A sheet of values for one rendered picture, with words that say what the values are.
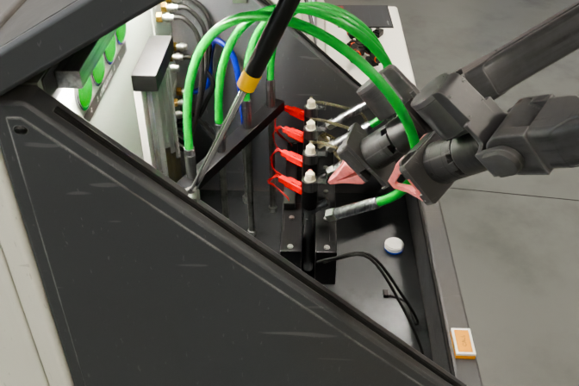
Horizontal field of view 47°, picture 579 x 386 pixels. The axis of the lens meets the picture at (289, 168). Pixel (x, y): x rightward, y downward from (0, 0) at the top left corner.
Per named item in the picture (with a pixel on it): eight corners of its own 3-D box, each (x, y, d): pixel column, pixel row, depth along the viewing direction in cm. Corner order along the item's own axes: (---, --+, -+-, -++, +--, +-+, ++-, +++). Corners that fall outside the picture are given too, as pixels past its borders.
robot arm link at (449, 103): (525, 174, 70) (563, 119, 73) (454, 96, 68) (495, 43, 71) (457, 188, 81) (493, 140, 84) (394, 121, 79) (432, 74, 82)
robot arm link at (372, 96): (470, 108, 94) (466, 96, 102) (420, 46, 93) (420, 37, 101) (402, 158, 98) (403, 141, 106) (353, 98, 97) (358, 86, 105)
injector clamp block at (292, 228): (333, 311, 124) (337, 251, 115) (280, 309, 124) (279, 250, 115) (331, 197, 151) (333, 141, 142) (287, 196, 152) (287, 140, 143)
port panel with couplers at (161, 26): (184, 142, 130) (167, -10, 112) (167, 142, 130) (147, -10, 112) (194, 108, 141) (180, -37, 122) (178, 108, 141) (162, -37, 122)
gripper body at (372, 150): (347, 126, 109) (381, 103, 104) (389, 168, 111) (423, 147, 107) (338, 148, 104) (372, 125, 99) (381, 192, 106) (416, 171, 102)
